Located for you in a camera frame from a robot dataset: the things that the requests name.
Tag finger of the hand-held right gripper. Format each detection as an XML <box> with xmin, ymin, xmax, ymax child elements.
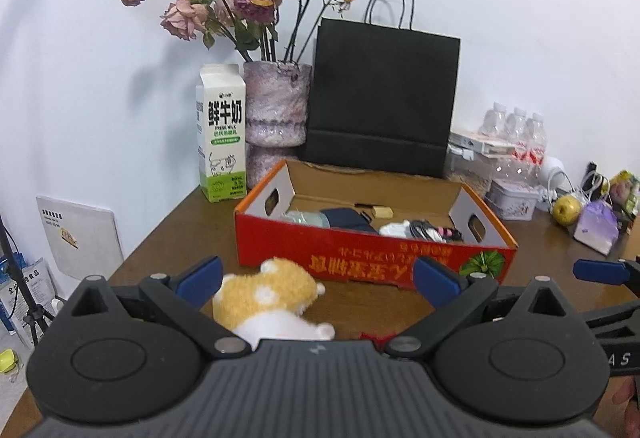
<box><xmin>573</xmin><ymin>259</ymin><xmax>640</xmax><ymax>301</ymax></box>

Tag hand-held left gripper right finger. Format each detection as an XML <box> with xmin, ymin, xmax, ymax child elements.
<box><xmin>385</xmin><ymin>255</ymin><xmax>572</xmax><ymax>361</ymax></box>

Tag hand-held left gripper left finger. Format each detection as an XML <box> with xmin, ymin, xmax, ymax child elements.
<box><xmin>70</xmin><ymin>255</ymin><xmax>253</xmax><ymax>361</ymax></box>

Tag black cable bundle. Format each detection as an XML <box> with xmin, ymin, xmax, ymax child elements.
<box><xmin>407</xmin><ymin>219</ymin><xmax>464</xmax><ymax>244</ymax></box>

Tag white cloth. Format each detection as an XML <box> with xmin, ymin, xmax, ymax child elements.
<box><xmin>378</xmin><ymin>219</ymin><xmax>417</xmax><ymax>238</ymax></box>

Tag yellow white plush toy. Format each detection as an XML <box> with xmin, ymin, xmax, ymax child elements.
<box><xmin>212</xmin><ymin>258</ymin><xmax>336</xmax><ymax>352</ymax></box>

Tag red cardboard box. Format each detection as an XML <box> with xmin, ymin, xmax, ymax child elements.
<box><xmin>234</xmin><ymin>159</ymin><xmax>520</xmax><ymax>291</ymax></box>

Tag dark blue cloth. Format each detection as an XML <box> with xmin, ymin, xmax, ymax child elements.
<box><xmin>320</xmin><ymin>208</ymin><xmax>379</xmax><ymax>235</ymax></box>

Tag person's right hand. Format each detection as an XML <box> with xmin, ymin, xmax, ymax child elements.
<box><xmin>612</xmin><ymin>375</ymin><xmax>640</xmax><ymax>438</ymax></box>

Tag purple tissue packet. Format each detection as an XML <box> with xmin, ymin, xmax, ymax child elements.
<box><xmin>573</xmin><ymin>201</ymin><xmax>621</xmax><ymax>257</ymax></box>

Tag yellow apple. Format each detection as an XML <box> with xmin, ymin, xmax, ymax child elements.
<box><xmin>552</xmin><ymin>195</ymin><xmax>584</xmax><ymax>225</ymax></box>

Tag colourful snack packet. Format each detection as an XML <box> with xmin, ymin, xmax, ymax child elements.
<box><xmin>607</xmin><ymin>170</ymin><xmax>640</xmax><ymax>221</ymax></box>

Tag red paper piece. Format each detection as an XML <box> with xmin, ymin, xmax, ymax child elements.
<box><xmin>359</xmin><ymin>330</ymin><xmax>397</xmax><ymax>352</ymax></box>

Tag small white fan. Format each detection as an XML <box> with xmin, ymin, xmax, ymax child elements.
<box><xmin>539</xmin><ymin>157</ymin><xmax>577</xmax><ymax>205</ymax></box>

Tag floral tin box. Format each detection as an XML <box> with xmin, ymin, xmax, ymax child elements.
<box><xmin>485</xmin><ymin>178</ymin><xmax>541</xmax><ymax>221</ymax></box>

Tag clear seed container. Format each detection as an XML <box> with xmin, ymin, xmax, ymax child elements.
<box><xmin>446</xmin><ymin>152</ymin><xmax>502</xmax><ymax>191</ymax></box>

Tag white board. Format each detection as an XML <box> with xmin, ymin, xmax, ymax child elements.
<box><xmin>35</xmin><ymin>195</ymin><xmax>125</xmax><ymax>279</ymax></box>

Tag white green milk carton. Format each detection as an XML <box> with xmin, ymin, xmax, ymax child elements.
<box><xmin>195</xmin><ymin>64</ymin><xmax>249</xmax><ymax>204</ymax></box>

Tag white flat box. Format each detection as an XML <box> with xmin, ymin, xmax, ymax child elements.
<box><xmin>448</xmin><ymin>130</ymin><xmax>516</xmax><ymax>157</ymax></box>

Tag clear water bottle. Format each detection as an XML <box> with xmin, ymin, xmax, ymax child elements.
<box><xmin>505</xmin><ymin>107</ymin><xmax>529</xmax><ymax>159</ymax></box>
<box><xmin>525</xmin><ymin>113</ymin><xmax>549</xmax><ymax>166</ymax></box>
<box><xmin>481</xmin><ymin>102</ymin><xmax>509</xmax><ymax>139</ymax></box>

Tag black tripod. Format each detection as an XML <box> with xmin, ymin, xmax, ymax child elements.
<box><xmin>0</xmin><ymin>213</ymin><xmax>57</xmax><ymax>350</ymax></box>

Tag blue white food bag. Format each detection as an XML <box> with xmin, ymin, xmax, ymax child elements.
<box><xmin>0</xmin><ymin>257</ymin><xmax>64</xmax><ymax>337</ymax></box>

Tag pink textured vase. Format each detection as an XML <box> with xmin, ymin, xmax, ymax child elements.
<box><xmin>243</xmin><ymin>61</ymin><xmax>314</xmax><ymax>189</ymax></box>

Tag black paper bag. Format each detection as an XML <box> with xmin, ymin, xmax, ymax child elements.
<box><xmin>304</xmin><ymin>0</ymin><xmax>462</xmax><ymax>179</ymax></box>

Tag white cables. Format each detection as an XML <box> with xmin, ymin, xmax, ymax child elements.
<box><xmin>579</xmin><ymin>170</ymin><xmax>609</xmax><ymax>207</ymax></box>

